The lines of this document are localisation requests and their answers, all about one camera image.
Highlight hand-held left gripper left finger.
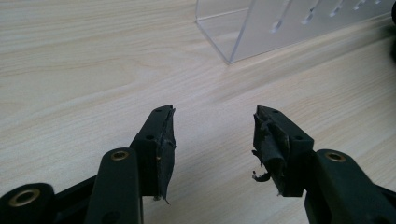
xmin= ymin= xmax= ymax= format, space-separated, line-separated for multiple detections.
xmin=129 ymin=104 xmax=177 ymax=205

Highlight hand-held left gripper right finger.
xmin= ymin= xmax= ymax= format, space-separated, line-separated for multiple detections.
xmin=251 ymin=105 xmax=316 ymax=198

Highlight clear acrylic slotted rack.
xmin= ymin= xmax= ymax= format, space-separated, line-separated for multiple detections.
xmin=194 ymin=0 xmax=396 ymax=65

